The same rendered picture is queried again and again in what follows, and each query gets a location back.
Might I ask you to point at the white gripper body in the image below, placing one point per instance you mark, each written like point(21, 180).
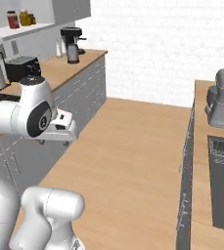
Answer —
point(64, 134)

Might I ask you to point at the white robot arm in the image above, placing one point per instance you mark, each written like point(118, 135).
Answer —
point(6, 117)

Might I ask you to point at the black coffee machine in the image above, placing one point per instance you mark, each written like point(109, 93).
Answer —
point(71, 35)

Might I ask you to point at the yellow jar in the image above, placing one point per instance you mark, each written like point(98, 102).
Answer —
point(24, 18)

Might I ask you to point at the grey island cupboards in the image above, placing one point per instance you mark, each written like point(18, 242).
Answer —
point(186, 182)

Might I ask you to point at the grey wall cupboard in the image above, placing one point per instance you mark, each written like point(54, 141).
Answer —
point(71, 9)

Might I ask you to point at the black toaster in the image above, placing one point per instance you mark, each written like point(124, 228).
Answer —
point(20, 66)

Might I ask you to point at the grey base cupboards run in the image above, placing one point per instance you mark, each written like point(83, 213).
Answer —
point(80, 88)

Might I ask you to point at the white shaker bottle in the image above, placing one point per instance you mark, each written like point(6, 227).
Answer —
point(58, 49)
point(64, 46)

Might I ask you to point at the small dark jar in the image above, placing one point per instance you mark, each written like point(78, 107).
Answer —
point(32, 19)

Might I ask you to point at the white wall shelf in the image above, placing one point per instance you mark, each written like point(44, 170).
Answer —
point(15, 31)

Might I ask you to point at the dark grey sink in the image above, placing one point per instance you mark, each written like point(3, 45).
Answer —
point(223, 185)

